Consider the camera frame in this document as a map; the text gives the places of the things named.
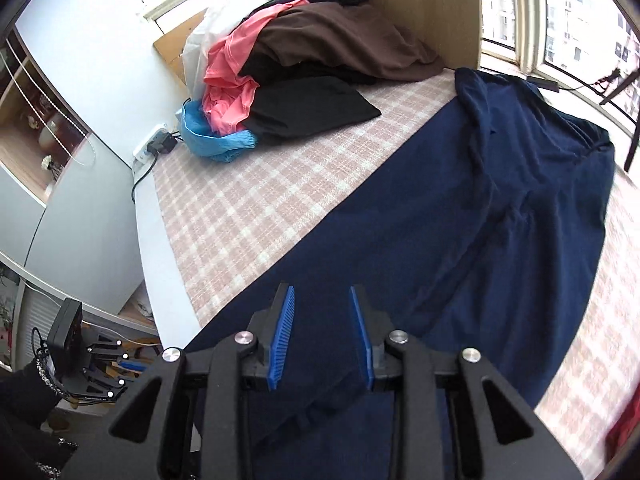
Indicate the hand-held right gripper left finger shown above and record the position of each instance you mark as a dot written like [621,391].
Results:
[281,340]

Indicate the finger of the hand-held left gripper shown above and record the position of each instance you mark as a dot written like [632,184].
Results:
[115,350]
[107,385]

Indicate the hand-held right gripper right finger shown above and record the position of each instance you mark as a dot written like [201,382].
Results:
[361,340]

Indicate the navy blue garment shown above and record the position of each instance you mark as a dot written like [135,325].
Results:
[475,220]

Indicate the person's left forearm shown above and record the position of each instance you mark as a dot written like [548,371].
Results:
[25,395]

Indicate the pile of assorted clothes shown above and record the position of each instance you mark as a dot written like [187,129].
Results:
[525,10]

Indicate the white cabinet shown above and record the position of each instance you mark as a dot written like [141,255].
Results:
[85,200]

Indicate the white power strip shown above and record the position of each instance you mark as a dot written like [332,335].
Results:
[142,150]

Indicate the black power adapter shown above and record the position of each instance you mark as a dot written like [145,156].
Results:
[161,144]

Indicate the light blue garment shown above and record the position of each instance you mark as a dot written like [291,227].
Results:
[210,142]

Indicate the black garment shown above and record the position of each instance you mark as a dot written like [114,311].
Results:
[310,105]

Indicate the pink garment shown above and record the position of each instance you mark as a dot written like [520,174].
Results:
[230,90]

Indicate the red folded garment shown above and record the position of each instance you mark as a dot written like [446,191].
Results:
[625,435]

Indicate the black tripod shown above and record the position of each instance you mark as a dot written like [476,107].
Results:
[632,135]

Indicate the large wooden board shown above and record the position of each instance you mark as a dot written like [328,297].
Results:
[425,0]

